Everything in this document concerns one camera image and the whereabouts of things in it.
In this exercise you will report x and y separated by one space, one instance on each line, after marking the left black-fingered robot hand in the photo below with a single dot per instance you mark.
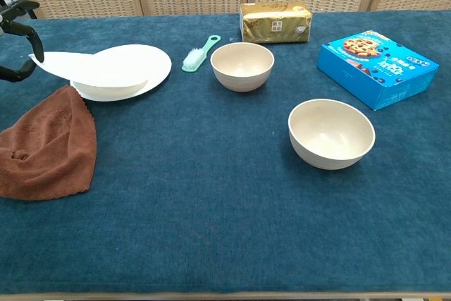
21 27

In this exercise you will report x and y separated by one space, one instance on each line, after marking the blue cookie box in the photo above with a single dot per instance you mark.
373 68

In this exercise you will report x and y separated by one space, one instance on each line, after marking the off-white round bowl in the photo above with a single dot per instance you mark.
242 65
331 132

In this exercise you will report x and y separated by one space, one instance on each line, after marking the mint green scrub brush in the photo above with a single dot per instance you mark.
193 59

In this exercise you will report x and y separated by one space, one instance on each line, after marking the brown terry cloth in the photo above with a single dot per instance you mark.
49 149

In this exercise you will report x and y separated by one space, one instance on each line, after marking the white round plate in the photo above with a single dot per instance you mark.
88 70
156 65

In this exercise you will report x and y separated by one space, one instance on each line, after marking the gold tissue pack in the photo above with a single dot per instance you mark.
275 22

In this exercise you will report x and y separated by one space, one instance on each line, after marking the dark teal table cover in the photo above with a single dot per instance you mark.
211 209

